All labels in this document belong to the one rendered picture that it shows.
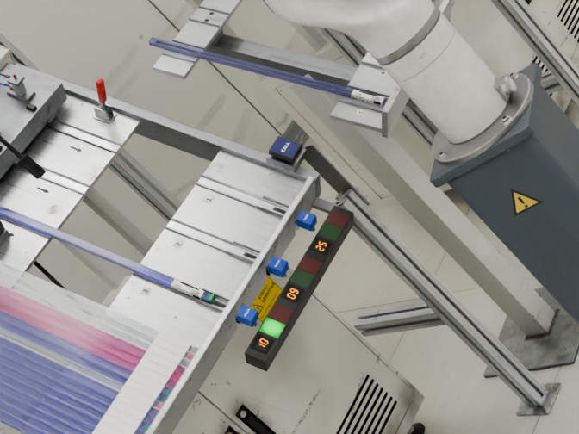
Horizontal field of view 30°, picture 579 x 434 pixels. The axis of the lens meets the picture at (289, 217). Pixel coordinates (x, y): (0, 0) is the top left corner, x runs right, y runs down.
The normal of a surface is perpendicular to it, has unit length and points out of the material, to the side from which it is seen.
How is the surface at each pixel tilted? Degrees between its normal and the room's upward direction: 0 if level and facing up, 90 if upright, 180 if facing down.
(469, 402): 0
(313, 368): 90
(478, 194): 90
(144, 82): 90
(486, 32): 90
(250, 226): 45
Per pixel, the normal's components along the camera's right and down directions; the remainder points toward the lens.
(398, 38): -0.04, 0.48
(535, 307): 0.62, -0.23
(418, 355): -0.67, -0.66
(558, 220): -0.24, 0.63
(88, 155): -0.07, -0.59
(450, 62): 0.32, 0.16
